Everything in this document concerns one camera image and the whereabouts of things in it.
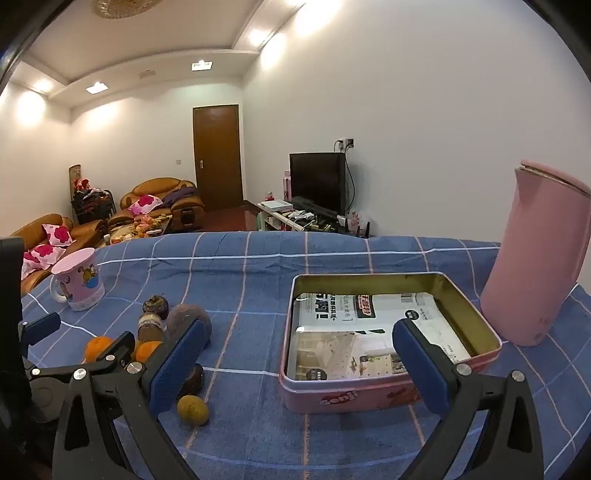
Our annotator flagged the brown leather armchair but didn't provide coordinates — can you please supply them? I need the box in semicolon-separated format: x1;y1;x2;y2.
120;178;206;232

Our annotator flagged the pile of snacks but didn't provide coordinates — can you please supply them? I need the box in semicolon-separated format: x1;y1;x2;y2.
110;213;163;241

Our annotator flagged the small yellow-green fruit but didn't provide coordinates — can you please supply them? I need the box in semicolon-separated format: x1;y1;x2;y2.
177;394;210;428

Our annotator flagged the white printed leaflet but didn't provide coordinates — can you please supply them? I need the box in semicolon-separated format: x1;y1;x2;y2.
294;292;472;361

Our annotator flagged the pink cartoon mug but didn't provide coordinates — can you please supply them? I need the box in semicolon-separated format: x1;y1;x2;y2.
49;248;106;312

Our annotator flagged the brown wooden door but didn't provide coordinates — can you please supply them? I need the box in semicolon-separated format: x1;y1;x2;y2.
192;104;244;209

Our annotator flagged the blue plaid cloth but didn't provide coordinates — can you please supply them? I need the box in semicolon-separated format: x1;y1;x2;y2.
21;231;591;480

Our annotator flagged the ornate ceiling lamp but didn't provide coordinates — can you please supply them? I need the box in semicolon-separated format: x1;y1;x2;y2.
90;0;164;19

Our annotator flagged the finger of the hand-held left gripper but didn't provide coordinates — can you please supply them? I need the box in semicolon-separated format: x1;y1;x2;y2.
28;330;136;377
18;313;62;365

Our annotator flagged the dark water chestnut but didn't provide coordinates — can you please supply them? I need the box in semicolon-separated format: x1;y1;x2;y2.
182;363;205;398
142;295;171;319

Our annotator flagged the white television stand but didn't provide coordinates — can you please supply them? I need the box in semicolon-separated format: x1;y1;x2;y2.
255;200;352;234

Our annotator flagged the orange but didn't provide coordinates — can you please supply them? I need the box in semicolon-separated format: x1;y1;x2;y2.
133;340;163;363
83;336;115;364

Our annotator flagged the dull purple round fruit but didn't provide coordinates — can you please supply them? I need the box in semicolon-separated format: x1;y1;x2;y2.
166;304;213;350

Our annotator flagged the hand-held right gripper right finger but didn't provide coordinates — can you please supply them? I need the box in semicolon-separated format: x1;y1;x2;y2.
392;318;546;480

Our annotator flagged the pink floral cushion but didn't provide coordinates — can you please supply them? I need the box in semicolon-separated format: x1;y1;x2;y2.
129;194;163;215
21;244;65;280
41;224;74;246

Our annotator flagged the photo printed leaflet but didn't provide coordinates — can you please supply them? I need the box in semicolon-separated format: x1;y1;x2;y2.
286;327;409;382

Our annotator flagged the sugarcane piece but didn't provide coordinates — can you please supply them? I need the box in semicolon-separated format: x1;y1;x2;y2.
137;313;168;343

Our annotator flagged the black television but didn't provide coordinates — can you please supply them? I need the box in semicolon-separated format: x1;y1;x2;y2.
289;152;347;215

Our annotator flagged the pink kettle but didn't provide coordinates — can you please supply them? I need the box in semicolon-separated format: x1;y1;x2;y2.
480;159;591;348

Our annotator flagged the pink metal tin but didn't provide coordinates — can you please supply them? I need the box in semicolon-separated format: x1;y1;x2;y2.
278;272;502;415

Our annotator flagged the dark coffee table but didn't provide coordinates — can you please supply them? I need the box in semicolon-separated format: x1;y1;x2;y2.
104;213;174;245

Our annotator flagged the brown leather sofa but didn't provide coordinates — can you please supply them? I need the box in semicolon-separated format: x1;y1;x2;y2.
9;213;109;296

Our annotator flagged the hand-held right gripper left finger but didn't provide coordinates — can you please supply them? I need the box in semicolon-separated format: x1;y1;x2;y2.
53;318;208;480

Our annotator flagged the purple blanket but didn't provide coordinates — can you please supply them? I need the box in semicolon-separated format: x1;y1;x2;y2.
161;182;199;206

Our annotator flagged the black clothes rack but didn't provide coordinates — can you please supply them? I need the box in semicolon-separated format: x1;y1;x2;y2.
70;178;116;224

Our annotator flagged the black power cable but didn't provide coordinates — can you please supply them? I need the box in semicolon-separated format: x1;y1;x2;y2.
344;150;359;217

